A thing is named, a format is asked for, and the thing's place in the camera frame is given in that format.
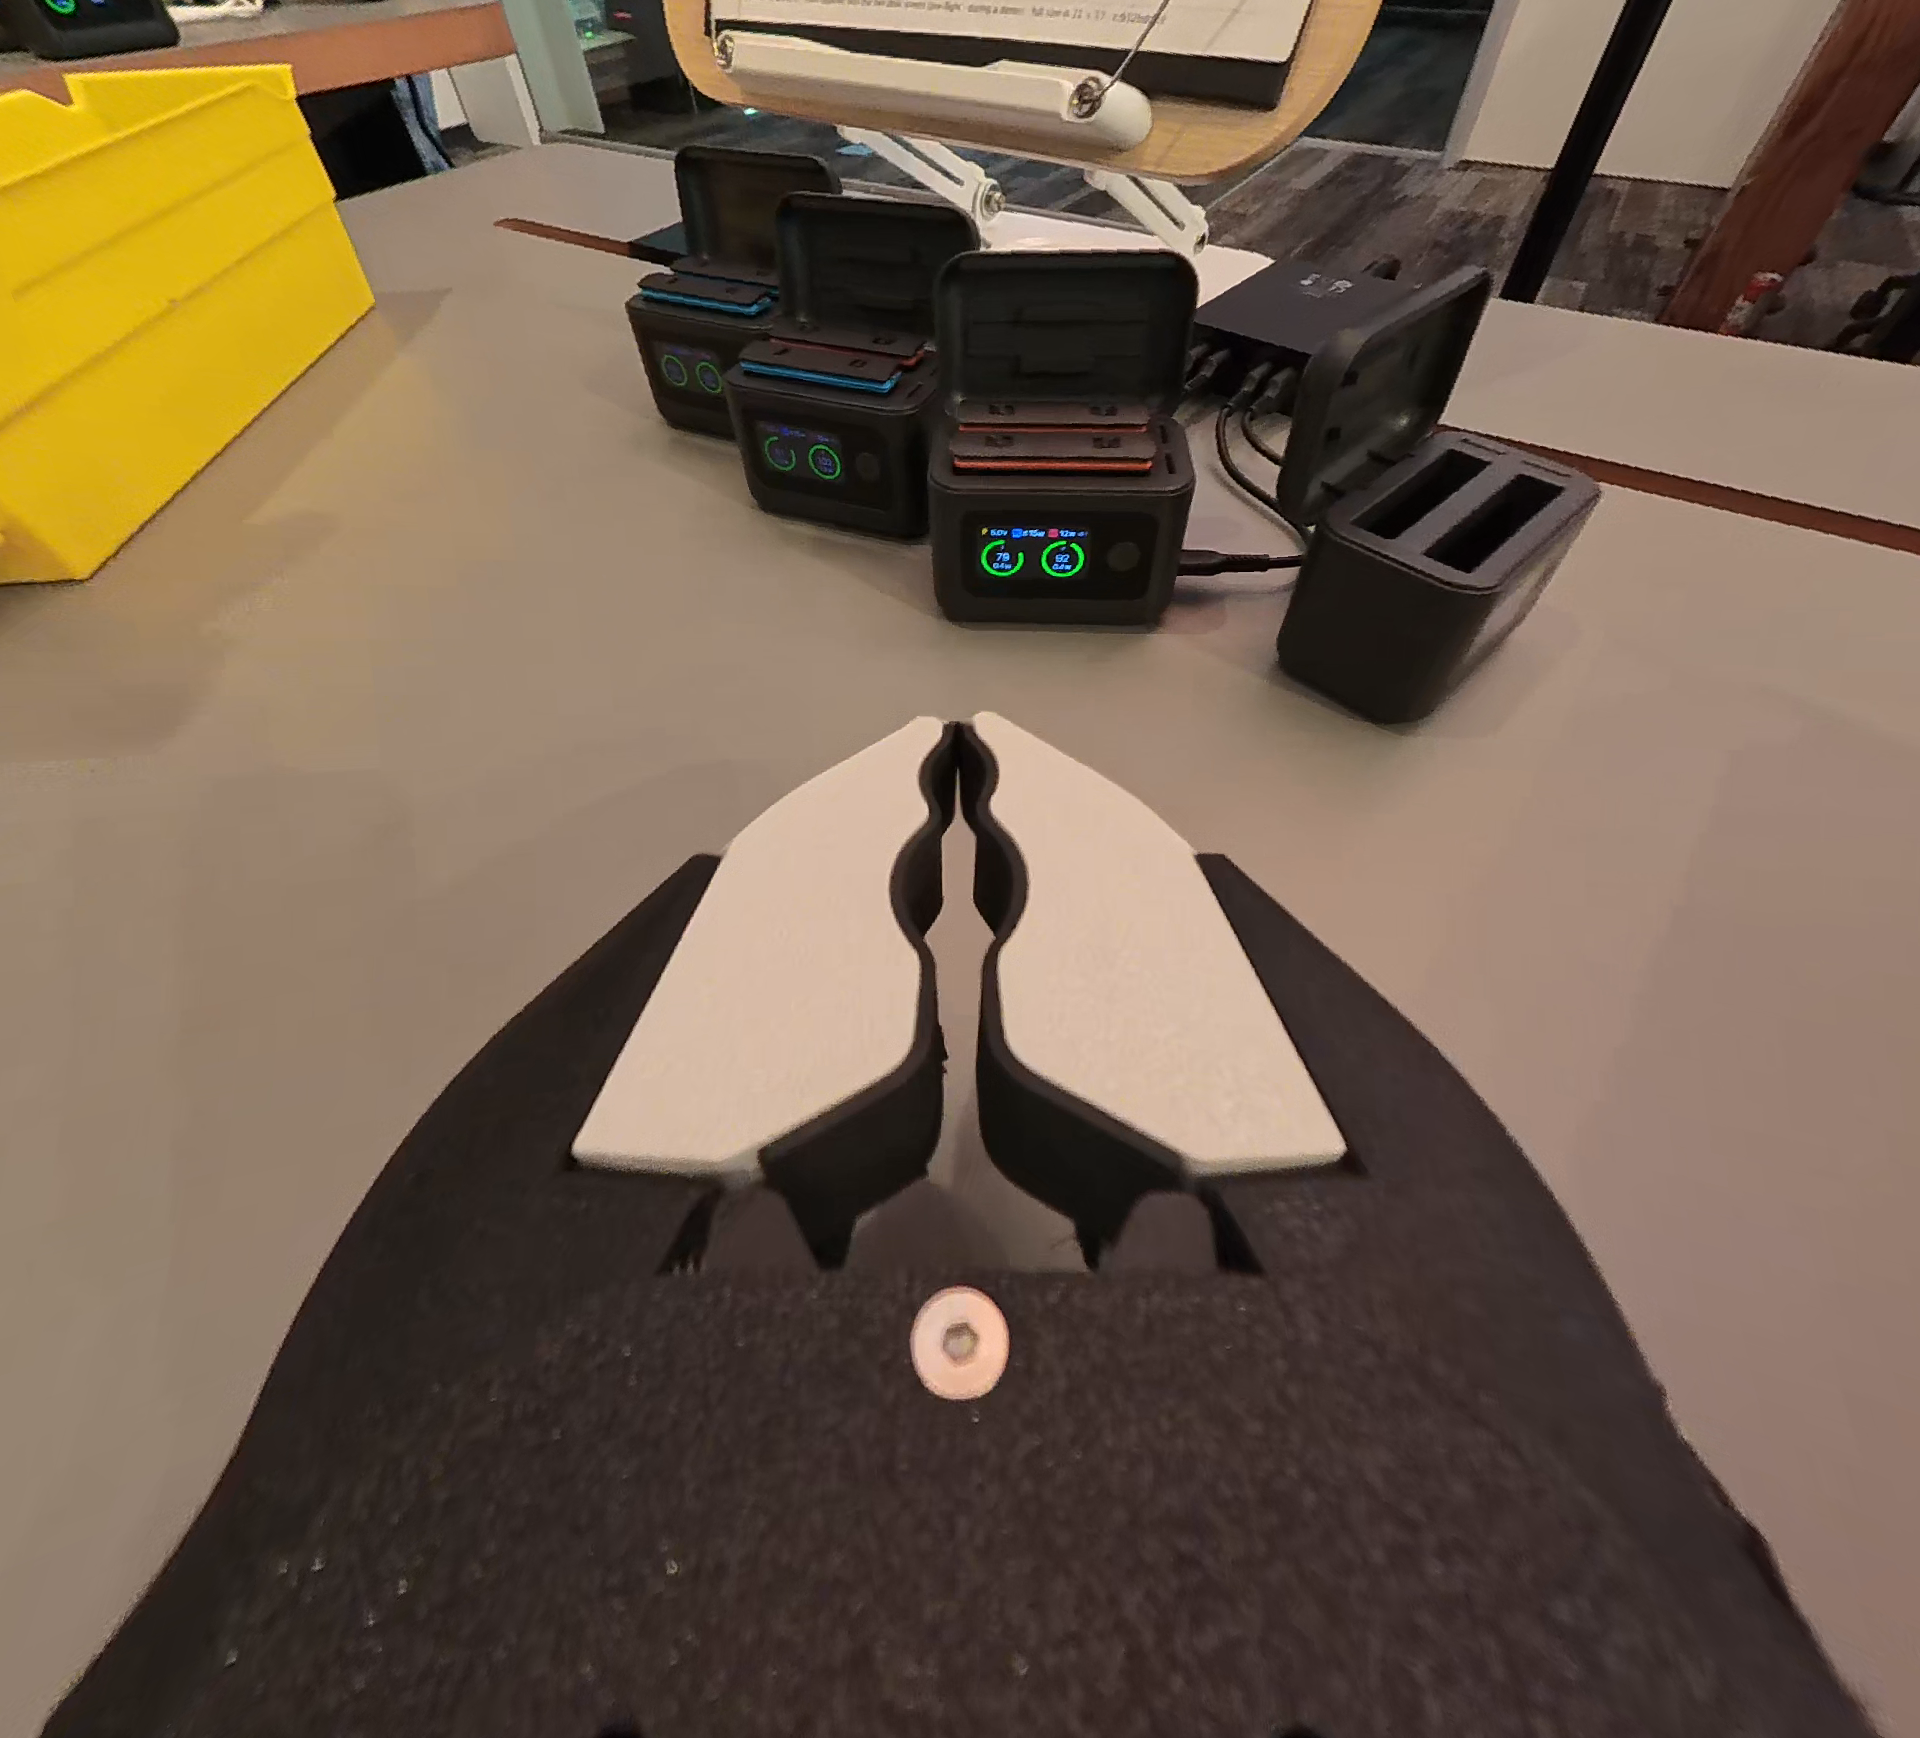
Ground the black charging hub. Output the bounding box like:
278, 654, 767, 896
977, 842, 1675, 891
1195, 264, 1413, 390

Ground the white clip bar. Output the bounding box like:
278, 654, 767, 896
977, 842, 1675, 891
712, 26, 1156, 156

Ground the white base mat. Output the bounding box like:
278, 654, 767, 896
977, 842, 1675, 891
1141, 221, 1288, 315

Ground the black metal leg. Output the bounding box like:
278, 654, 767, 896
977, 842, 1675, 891
1504, 0, 1757, 304

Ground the black battery blue stripe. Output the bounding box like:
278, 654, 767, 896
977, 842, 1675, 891
744, 358, 927, 400
637, 270, 776, 317

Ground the brown wooden post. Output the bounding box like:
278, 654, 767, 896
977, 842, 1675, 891
1666, 0, 1920, 336

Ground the yellow plastic bin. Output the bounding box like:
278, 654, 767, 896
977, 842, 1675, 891
0, 65, 376, 583

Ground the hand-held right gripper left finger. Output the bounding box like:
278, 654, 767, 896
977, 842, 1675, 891
569, 711, 955, 1195

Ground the wooden work table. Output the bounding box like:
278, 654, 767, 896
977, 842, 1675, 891
0, 0, 518, 106

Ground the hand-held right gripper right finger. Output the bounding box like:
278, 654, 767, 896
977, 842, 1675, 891
970, 711, 1348, 1187

